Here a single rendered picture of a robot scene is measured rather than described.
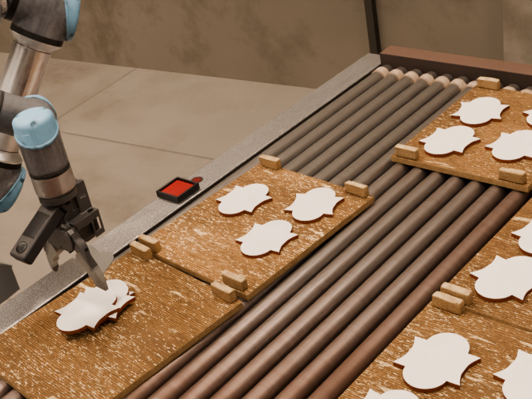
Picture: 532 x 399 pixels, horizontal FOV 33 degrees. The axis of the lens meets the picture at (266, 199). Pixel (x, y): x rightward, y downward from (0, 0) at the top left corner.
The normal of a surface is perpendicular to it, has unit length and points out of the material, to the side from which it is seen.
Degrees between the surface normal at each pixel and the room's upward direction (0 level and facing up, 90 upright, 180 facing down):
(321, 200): 0
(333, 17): 90
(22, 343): 0
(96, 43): 90
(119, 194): 0
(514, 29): 90
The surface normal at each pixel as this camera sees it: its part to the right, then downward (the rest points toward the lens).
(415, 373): -0.17, -0.85
